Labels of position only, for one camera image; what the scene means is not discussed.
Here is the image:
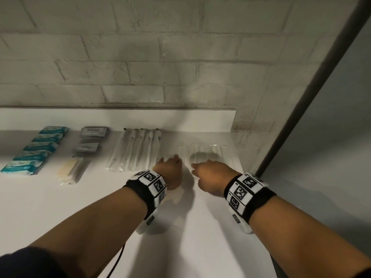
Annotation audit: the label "person's right hand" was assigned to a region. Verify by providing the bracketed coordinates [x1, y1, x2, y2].
[191, 160, 242, 198]

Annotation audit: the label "stack of beige soaps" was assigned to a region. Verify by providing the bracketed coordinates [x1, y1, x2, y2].
[58, 158, 88, 185]

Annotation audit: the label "person's right forearm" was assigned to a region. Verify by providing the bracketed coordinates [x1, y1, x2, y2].
[249, 196, 371, 278]

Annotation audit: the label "teal wet wipe packets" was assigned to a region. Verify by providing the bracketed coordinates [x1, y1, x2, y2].
[0, 125, 70, 175]

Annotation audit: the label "person's left hand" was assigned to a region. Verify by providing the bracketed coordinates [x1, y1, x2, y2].
[153, 154, 184, 191]

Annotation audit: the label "person's left forearm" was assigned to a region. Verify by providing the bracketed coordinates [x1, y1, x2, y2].
[27, 186, 148, 278]

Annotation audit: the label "black cable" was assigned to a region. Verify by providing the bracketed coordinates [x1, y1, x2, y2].
[106, 243, 126, 278]

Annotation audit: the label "dark door frame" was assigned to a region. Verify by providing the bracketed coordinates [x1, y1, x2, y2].
[255, 0, 371, 178]

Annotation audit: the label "white sachets stack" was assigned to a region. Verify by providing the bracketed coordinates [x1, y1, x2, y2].
[80, 126, 111, 139]

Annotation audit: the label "thin pile of sachets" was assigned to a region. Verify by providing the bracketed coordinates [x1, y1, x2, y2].
[72, 142, 100, 154]

